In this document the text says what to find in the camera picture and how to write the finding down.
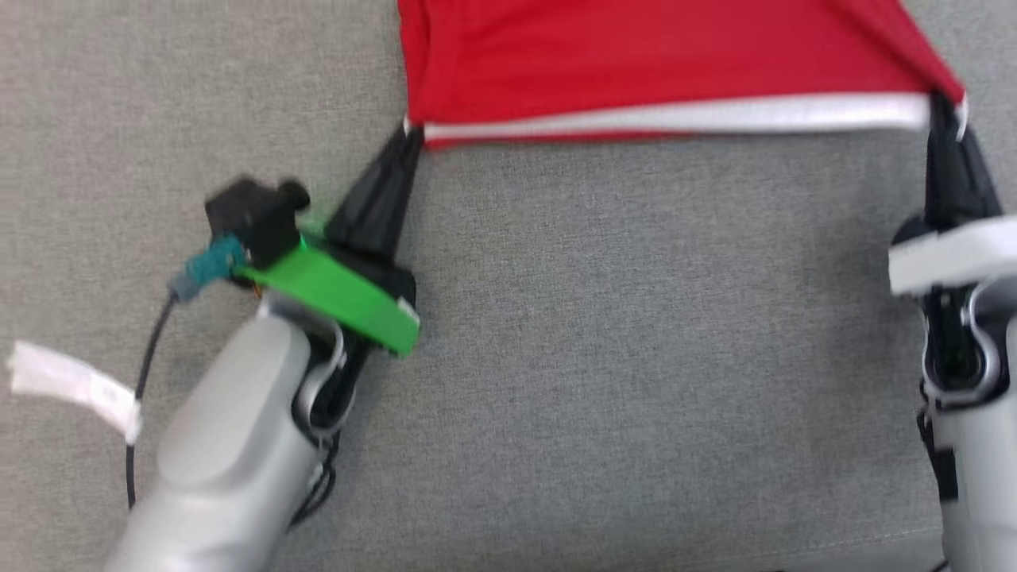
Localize white cable label tag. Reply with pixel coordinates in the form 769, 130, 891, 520
6, 340, 144, 446

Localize red shorts with white trim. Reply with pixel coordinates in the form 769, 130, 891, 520
397, 0, 969, 150

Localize grey fabric sofa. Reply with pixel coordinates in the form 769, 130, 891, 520
0, 0, 1017, 572

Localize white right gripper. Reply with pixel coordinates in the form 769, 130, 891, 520
887, 91, 1017, 297

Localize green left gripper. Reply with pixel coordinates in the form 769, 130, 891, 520
237, 123, 423, 358

